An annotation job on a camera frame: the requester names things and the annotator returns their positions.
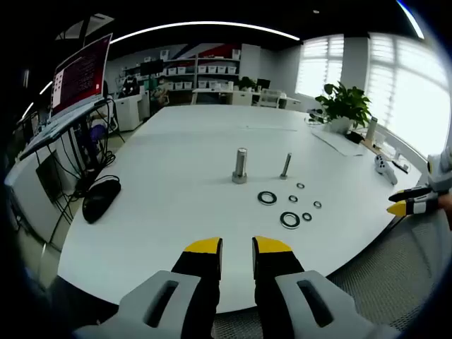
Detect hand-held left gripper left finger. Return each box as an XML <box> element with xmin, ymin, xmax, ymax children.
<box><xmin>72</xmin><ymin>237</ymin><xmax>224</xmax><ymax>339</ymax></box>

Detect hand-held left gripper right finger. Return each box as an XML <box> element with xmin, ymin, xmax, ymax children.
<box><xmin>251</xmin><ymin>235</ymin><xmax>402</xmax><ymax>339</ymax></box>

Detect large steel washer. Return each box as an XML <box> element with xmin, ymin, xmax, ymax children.
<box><xmin>280</xmin><ymin>211</ymin><xmax>301</xmax><ymax>230</ymax></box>
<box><xmin>257</xmin><ymin>191</ymin><xmax>278</xmax><ymax>206</ymax></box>

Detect thin threaded steel stud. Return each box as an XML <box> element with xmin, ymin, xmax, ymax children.
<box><xmin>280</xmin><ymin>152</ymin><xmax>293</xmax><ymax>180</ymax></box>

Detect thick threaded steel stud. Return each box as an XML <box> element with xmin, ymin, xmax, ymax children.
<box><xmin>231</xmin><ymin>147</ymin><xmax>248</xmax><ymax>184</ymax></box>

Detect white handheld controller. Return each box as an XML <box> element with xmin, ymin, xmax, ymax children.
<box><xmin>374</xmin><ymin>154</ymin><xmax>399</xmax><ymax>186</ymax></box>

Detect wooden board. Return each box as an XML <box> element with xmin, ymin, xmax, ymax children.
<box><xmin>360</xmin><ymin>137</ymin><xmax>386</xmax><ymax>151</ymax></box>

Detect white cylindrical bottle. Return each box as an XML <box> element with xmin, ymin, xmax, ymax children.
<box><xmin>365</xmin><ymin>117</ymin><xmax>378</xmax><ymax>142</ymax></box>

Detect white paper sheet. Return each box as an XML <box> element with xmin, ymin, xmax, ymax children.
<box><xmin>310</xmin><ymin>127</ymin><xmax>364</xmax><ymax>157</ymax></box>

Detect white window blinds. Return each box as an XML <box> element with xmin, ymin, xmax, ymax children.
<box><xmin>367</xmin><ymin>33</ymin><xmax>448</xmax><ymax>160</ymax></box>
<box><xmin>295</xmin><ymin>34</ymin><xmax>345</xmax><ymax>98</ymax></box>

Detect green potted plant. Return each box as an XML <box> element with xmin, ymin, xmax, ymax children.
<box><xmin>306</xmin><ymin>81</ymin><xmax>372</xmax><ymax>134</ymax></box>

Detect black computer mouse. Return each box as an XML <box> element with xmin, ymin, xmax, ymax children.
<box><xmin>82</xmin><ymin>175</ymin><xmax>122</xmax><ymax>225</ymax></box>

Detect white cabinet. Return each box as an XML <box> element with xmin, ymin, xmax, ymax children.
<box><xmin>114</xmin><ymin>95</ymin><xmax>151</xmax><ymax>132</ymax></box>

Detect white background desk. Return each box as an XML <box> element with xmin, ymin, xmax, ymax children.
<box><xmin>192</xmin><ymin>88</ymin><xmax>301</xmax><ymax>109</ymax></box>

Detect white standing desk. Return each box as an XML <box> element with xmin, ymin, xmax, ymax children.
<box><xmin>4</xmin><ymin>100</ymin><xmax>117</xmax><ymax>248</ymax></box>

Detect storage shelf with white bins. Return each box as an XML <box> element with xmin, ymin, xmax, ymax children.
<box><xmin>160</xmin><ymin>44</ymin><xmax>243</xmax><ymax>91</ymax></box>

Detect black monitor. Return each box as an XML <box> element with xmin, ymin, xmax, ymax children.
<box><xmin>140</xmin><ymin>59</ymin><xmax>165</xmax><ymax>77</ymax></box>

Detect open silver laptop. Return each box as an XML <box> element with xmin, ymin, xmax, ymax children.
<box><xmin>45</xmin><ymin>32</ymin><xmax>114</xmax><ymax>123</ymax></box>

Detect ceiling light strip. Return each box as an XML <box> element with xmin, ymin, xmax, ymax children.
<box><xmin>109</xmin><ymin>20</ymin><xmax>301</xmax><ymax>45</ymax></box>

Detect black cable bundle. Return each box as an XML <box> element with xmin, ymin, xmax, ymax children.
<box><xmin>52</xmin><ymin>98</ymin><xmax>126</xmax><ymax>227</ymax></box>

